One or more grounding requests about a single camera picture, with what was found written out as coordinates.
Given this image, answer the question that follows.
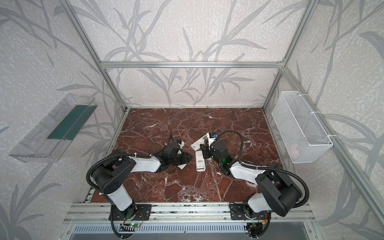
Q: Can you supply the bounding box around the white remote with display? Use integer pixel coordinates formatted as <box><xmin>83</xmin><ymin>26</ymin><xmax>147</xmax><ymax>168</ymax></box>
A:
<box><xmin>191</xmin><ymin>136</ymin><xmax>208</xmax><ymax>151</ymax></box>

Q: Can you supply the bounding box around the white remote being unloaded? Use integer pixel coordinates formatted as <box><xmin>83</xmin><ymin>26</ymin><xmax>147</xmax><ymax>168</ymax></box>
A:
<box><xmin>195</xmin><ymin>151</ymin><xmax>206</xmax><ymax>172</ymax></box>

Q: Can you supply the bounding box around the white battery cover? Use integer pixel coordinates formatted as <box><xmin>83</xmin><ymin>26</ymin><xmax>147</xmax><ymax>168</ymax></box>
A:
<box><xmin>178</xmin><ymin>164</ymin><xmax>187</xmax><ymax>170</ymax></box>

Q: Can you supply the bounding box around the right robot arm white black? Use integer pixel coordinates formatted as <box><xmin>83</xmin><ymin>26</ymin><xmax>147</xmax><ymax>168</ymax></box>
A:
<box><xmin>200</xmin><ymin>140</ymin><xmax>309</xmax><ymax>220</ymax></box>

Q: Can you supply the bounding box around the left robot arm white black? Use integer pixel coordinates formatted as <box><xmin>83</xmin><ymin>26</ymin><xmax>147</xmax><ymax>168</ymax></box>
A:
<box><xmin>86</xmin><ymin>142</ymin><xmax>192</xmax><ymax>212</ymax></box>

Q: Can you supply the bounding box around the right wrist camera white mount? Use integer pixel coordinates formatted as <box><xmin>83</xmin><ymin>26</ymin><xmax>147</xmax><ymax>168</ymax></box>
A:
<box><xmin>205</xmin><ymin>132</ymin><xmax>218</xmax><ymax>146</ymax></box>

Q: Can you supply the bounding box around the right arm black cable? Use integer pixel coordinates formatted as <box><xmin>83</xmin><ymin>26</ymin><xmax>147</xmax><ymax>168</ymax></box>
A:
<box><xmin>214</xmin><ymin>130</ymin><xmax>310</xmax><ymax>209</ymax></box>

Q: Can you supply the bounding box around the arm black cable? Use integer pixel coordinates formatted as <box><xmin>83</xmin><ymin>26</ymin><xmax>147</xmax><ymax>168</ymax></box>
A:
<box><xmin>85</xmin><ymin>131</ymin><xmax>175</xmax><ymax>193</ymax></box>
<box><xmin>214</xmin><ymin>130</ymin><xmax>310</xmax><ymax>209</ymax></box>

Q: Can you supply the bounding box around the small circuit board with wires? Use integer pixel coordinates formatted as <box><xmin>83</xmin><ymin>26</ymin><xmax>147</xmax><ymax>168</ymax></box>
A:
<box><xmin>119</xmin><ymin>222</ymin><xmax>143</xmax><ymax>232</ymax></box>

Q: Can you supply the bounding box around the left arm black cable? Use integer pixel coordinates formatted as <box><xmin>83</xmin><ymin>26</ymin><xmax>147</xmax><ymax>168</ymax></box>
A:
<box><xmin>85</xmin><ymin>131</ymin><xmax>175</xmax><ymax>193</ymax></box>

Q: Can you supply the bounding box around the white wire mesh basket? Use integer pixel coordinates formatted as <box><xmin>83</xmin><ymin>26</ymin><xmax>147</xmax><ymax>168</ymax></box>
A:
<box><xmin>272</xmin><ymin>91</ymin><xmax>333</xmax><ymax>164</ymax></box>

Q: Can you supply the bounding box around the aluminium horizontal frame bar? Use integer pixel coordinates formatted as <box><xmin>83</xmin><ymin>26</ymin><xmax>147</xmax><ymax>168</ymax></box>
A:
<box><xmin>101</xmin><ymin>61</ymin><xmax>283</xmax><ymax>69</ymax></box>

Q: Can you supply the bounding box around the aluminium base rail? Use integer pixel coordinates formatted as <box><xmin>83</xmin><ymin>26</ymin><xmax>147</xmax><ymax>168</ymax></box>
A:
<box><xmin>63</xmin><ymin>202</ymin><xmax>316</xmax><ymax>224</ymax></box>

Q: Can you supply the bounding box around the clear plastic wall tray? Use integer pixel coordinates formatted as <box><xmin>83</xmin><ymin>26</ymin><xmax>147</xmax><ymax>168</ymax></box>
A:
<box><xmin>9</xmin><ymin>94</ymin><xmax>98</xmax><ymax>163</ymax></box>

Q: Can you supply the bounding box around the aluminium frame post right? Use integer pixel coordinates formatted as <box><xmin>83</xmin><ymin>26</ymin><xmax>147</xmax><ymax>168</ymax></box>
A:
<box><xmin>262</xmin><ymin>0</ymin><xmax>319</xmax><ymax>112</ymax></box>

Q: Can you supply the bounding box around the aluminium frame post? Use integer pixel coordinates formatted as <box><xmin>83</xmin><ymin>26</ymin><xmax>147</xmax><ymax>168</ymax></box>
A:
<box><xmin>59</xmin><ymin>0</ymin><xmax>128</xmax><ymax>112</ymax></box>
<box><xmin>262</xmin><ymin>0</ymin><xmax>319</xmax><ymax>112</ymax></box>

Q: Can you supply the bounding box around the aluminium frame post left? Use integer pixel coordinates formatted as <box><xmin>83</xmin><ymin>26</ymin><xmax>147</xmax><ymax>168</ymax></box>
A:
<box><xmin>59</xmin><ymin>0</ymin><xmax>128</xmax><ymax>112</ymax></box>

